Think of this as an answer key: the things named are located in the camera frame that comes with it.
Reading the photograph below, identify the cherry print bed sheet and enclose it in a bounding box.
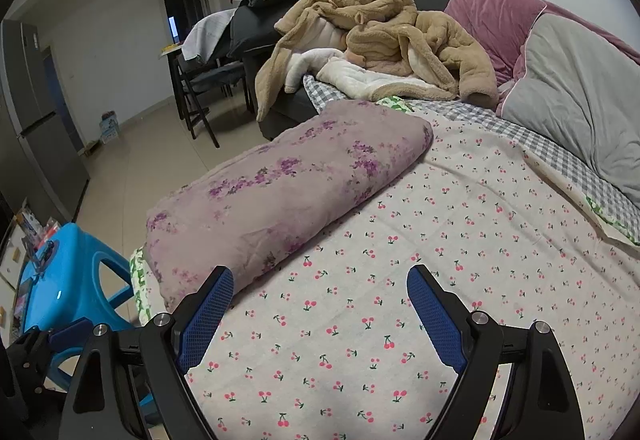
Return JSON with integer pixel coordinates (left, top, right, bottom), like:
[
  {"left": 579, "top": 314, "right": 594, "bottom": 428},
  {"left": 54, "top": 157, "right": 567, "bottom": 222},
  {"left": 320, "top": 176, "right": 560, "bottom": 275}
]
[{"left": 129, "top": 113, "right": 640, "bottom": 440}]

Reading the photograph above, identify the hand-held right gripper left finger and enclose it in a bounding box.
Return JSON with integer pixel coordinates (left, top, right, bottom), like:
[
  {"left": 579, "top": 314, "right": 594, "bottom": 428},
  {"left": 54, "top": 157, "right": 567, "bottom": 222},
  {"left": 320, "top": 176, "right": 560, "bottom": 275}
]
[{"left": 59, "top": 265, "right": 236, "bottom": 440}]

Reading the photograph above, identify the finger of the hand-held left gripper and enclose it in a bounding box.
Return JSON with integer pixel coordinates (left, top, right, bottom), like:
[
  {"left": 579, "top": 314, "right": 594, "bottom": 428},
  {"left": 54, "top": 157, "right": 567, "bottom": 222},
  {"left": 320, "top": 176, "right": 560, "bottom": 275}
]
[{"left": 48, "top": 319, "right": 96, "bottom": 356}]

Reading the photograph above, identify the white cloth on chair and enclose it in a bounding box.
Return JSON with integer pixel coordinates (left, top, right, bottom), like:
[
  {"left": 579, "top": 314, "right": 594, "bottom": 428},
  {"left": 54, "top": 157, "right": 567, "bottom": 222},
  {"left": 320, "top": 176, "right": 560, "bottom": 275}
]
[{"left": 181, "top": 8, "right": 239, "bottom": 62}]

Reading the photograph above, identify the purple floral padded jacket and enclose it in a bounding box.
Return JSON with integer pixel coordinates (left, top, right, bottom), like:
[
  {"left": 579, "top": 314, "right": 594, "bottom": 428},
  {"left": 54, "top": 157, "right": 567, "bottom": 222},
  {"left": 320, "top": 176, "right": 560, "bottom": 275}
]
[{"left": 144, "top": 99, "right": 434, "bottom": 313}]

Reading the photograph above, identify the white fleece garment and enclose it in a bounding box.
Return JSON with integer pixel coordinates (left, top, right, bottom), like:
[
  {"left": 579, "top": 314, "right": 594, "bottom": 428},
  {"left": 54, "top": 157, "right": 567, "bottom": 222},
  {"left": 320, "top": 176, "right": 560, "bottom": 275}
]
[{"left": 285, "top": 48, "right": 416, "bottom": 102}]

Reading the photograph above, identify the dark doorway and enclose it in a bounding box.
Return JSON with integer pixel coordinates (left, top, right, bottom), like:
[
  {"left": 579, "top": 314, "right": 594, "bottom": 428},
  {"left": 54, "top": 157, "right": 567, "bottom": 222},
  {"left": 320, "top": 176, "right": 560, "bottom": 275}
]
[{"left": 160, "top": 0, "right": 209, "bottom": 46}]

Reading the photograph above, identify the mauve velvet pillow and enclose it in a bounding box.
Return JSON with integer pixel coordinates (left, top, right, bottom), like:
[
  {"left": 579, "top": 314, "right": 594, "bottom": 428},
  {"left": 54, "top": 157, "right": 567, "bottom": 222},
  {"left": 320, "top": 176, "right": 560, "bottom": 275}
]
[{"left": 444, "top": 0, "right": 640, "bottom": 86}]

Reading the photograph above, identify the grey quilt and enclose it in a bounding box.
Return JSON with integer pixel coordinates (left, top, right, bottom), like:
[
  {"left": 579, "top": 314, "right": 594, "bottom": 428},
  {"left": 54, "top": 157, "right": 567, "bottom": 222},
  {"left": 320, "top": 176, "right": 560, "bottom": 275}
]
[{"left": 501, "top": 13, "right": 640, "bottom": 216}]

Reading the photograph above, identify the grey refrigerator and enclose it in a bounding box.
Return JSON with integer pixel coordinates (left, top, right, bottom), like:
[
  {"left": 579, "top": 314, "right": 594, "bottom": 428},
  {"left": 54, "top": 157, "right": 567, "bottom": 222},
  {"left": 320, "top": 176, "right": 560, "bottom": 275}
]
[{"left": 0, "top": 18, "right": 92, "bottom": 227}]

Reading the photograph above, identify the dark dining table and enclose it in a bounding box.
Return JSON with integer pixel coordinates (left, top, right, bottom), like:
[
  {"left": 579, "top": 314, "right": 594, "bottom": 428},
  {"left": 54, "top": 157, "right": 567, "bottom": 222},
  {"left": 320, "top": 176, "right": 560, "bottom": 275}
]
[{"left": 159, "top": 43, "right": 187, "bottom": 122}]

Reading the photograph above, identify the beige fleece blanket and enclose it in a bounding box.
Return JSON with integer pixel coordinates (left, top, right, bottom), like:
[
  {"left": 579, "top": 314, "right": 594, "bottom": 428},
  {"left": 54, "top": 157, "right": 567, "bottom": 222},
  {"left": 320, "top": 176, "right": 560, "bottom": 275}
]
[{"left": 255, "top": 0, "right": 499, "bottom": 122}]

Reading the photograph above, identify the blue plastic stool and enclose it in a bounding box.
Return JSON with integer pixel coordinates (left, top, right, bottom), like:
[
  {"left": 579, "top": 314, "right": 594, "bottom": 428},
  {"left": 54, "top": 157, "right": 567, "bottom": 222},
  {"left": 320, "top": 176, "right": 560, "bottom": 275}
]
[{"left": 20, "top": 223, "right": 157, "bottom": 417}]

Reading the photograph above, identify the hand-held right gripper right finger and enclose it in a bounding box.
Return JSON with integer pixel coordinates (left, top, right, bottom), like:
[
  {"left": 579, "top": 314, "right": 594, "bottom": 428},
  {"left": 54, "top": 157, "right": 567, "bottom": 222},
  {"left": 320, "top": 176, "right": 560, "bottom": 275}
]
[{"left": 406, "top": 264, "right": 586, "bottom": 440}]

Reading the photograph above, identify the black wooden chair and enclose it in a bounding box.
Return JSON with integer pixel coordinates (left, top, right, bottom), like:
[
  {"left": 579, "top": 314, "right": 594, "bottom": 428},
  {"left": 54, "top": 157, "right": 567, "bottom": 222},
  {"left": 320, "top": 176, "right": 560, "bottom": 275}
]
[{"left": 171, "top": 53, "right": 252, "bottom": 149}]

